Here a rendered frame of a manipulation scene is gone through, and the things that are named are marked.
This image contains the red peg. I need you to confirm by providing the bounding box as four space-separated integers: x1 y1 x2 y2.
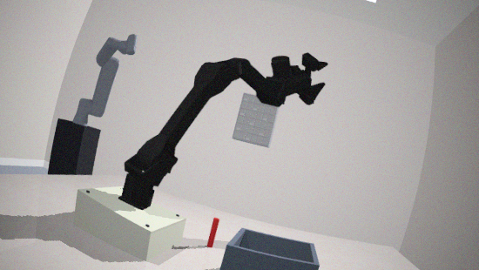
207 218 219 247

